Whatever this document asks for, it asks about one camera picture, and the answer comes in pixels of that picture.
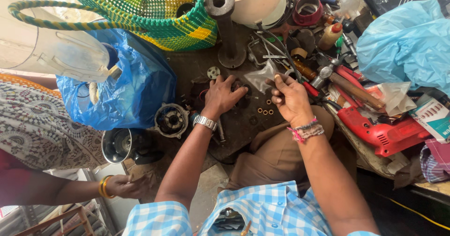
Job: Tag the white plastic mixer jar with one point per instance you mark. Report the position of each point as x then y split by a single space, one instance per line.
45 43

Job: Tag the yellow bangles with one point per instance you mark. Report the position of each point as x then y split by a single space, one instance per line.
104 186

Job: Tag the black metal pipe stand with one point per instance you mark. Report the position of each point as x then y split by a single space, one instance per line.
226 28

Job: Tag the checked cloth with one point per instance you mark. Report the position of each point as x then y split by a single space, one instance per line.
434 162

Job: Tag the green yellow woven basket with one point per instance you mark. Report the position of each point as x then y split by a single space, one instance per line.
158 11

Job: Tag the pen in shirt pocket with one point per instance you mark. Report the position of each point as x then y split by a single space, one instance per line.
246 228

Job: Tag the white plastic coupler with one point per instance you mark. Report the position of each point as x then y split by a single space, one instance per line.
213 72

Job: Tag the steel mixer jar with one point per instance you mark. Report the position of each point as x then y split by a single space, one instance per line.
117 145

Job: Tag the cream mixer body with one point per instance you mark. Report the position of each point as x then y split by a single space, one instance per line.
262 4

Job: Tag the person's left hand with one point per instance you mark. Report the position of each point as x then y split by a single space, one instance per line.
219 97

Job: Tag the black motor part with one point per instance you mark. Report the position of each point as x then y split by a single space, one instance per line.
242 100

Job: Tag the aluminium motor end housing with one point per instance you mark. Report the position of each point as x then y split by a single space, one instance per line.
171 120

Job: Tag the light blue plastic bag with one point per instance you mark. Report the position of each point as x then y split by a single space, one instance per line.
404 46

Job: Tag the steel shaft tool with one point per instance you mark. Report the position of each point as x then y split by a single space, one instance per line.
220 130

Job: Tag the wooden rack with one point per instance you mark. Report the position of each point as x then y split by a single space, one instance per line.
59 222

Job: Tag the brown glass bottle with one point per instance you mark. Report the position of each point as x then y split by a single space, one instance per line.
304 69

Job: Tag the glue bottle with red cap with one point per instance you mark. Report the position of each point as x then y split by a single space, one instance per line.
328 37

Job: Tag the silver wristwatch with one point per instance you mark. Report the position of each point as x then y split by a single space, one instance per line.
205 122

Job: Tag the brown trousers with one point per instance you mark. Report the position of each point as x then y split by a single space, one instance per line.
281 151

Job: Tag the person's right hand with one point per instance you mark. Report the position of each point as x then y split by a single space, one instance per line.
293 104

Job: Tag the blue checked shirt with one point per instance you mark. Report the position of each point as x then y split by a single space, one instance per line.
274 208

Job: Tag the red electric drill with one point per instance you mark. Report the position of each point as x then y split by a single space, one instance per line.
383 134

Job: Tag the teal white cardboard box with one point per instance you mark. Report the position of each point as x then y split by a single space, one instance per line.
434 118

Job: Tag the crumpled clear plastic bag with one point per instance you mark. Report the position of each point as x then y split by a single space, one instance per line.
395 97

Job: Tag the small clear plastic bag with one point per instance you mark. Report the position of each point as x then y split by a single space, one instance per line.
259 78

